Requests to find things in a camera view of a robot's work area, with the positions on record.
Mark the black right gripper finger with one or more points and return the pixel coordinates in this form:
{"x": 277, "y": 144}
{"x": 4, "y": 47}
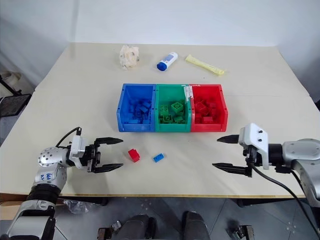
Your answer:
{"x": 230, "y": 139}
{"x": 232, "y": 168}

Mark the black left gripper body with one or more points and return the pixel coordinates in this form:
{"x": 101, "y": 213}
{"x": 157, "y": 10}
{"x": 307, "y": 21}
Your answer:
{"x": 93, "y": 156}

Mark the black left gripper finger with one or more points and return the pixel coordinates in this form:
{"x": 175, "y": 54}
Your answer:
{"x": 108, "y": 140}
{"x": 107, "y": 168}

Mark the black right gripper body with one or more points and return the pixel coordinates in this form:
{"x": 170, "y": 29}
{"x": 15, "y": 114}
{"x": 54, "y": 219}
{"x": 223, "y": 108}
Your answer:
{"x": 253, "y": 157}

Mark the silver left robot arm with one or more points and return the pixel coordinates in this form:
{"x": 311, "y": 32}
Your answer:
{"x": 50, "y": 160}

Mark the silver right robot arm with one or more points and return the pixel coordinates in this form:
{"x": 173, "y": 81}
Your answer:
{"x": 297, "y": 155}

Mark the red plastic bin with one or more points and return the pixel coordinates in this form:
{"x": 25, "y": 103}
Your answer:
{"x": 207, "y": 127}

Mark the blue plastic bin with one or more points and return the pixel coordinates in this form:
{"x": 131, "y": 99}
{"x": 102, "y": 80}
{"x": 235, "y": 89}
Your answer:
{"x": 135, "y": 127}

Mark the blue toy block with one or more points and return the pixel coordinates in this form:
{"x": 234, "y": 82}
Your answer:
{"x": 133, "y": 121}
{"x": 142, "y": 107}

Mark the large red toy block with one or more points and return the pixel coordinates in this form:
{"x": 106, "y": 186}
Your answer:
{"x": 200, "y": 106}

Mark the clear plastic bag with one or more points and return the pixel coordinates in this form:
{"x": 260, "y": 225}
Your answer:
{"x": 76, "y": 206}

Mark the small flat blue block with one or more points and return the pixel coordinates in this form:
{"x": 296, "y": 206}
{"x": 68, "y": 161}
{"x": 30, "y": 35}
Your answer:
{"x": 159, "y": 157}

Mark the green plastic bin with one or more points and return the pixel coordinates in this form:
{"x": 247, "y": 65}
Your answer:
{"x": 172, "y": 128}

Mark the large green toy block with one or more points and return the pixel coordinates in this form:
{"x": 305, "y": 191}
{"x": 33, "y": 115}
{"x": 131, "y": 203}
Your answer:
{"x": 177, "y": 107}

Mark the green four-stud toy block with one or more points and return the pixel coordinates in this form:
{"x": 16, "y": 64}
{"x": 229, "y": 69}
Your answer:
{"x": 165, "y": 110}

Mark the dark rounded shape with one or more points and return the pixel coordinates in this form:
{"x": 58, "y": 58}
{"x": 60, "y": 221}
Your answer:
{"x": 196, "y": 226}
{"x": 137, "y": 227}

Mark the pale yellow tube packet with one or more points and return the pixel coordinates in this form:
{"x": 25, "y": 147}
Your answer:
{"x": 203, "y": 64}

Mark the crumpled beige paper ball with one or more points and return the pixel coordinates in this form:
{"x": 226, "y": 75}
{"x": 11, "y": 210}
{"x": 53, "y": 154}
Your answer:
{"x": 129, "y": 57}

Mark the black mesh basket stand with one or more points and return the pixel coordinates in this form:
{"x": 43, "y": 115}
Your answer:
{"x": 13, "y": 102}

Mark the brown cardboard box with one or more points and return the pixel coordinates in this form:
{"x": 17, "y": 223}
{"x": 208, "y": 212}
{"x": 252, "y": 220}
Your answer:
{"x": 10, "y": 208}

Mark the white tube with blue cap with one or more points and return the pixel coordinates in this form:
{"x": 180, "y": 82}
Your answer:
{"x": 167, "y": 61}

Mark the white bag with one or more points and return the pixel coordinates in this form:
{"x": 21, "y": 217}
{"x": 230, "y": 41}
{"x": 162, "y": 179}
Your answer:
{"x": 10, "y": 77}

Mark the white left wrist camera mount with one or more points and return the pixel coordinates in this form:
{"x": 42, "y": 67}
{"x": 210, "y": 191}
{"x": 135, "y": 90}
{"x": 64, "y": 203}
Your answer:
{"x": 78, "y": 150}

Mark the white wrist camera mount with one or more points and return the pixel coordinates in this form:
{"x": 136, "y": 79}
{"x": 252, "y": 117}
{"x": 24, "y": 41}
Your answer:
{"x": 255, "y": 140}
{"x": 78, "y": 150}

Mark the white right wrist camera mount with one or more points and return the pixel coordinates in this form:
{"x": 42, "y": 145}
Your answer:
{"x": 255, "y": 140}

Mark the metal foot bracket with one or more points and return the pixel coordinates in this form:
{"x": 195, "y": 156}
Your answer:
{"x": 107, "y": 231}
{"x": 241, "y": 232}

